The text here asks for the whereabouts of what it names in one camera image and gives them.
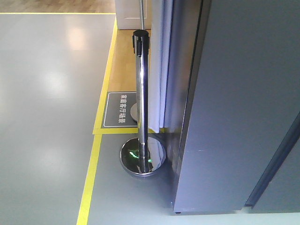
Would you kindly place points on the white fridge door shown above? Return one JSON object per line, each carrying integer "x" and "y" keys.
{"x": 235, "y": 66}

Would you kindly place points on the dark grey fridge right door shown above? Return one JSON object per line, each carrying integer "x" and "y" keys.
{"x": 278, "y": 189}

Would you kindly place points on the grey floor sign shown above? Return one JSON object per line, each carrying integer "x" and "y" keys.
{"x": 117, "y": 110}

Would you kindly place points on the white curtain panel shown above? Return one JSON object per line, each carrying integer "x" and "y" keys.
{"x": 159, "y": 61}

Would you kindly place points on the chrome stanchion post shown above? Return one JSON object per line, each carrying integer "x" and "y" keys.
{"x": 143, "y": 155}
{"x": 135, "y": 108}

